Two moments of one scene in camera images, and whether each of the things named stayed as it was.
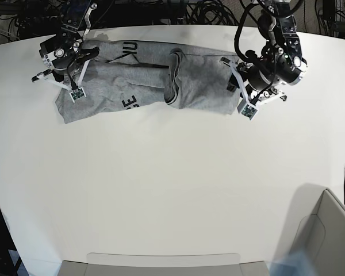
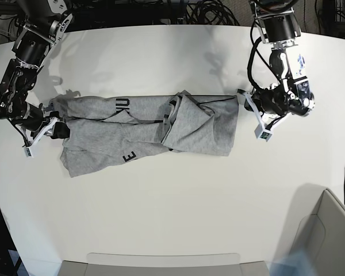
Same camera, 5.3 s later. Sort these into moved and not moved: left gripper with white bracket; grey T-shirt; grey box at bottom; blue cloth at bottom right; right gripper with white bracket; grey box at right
Moved: left gripper with white bracket; right gripper with white bracket; grey T-shirt
Not moved: grey box at bottom; grey box at right; blue cloth at bottom right
